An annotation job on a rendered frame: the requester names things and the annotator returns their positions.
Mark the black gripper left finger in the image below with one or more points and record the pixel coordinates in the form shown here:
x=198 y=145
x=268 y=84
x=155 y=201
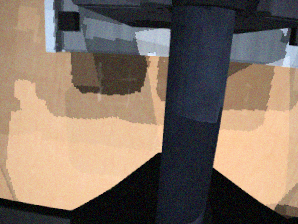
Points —
x=132 y=201

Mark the dark blue-grey cylindrical shaft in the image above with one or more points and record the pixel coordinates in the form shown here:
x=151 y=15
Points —
x=199 y=58

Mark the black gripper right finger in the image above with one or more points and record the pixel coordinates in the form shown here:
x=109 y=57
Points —
x=229 y=204

